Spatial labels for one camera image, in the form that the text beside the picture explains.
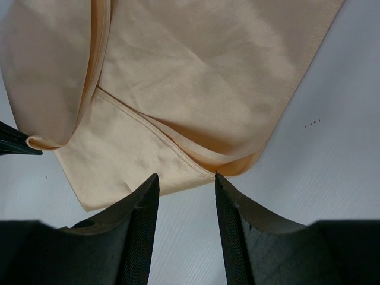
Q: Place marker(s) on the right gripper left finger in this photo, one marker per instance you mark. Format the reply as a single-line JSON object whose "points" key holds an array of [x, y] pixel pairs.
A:
{"points": [[112, 247]]}

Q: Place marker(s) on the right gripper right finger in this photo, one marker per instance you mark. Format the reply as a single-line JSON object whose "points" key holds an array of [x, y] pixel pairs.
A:
{"points": [[262, 247]]}

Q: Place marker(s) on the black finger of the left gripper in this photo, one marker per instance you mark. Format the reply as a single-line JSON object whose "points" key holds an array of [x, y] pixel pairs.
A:
{"points": [[14, 142]]}

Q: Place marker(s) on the peach cloth napkin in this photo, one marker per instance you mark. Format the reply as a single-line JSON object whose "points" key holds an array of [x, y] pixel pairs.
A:
{"points": [[184, 89]]}

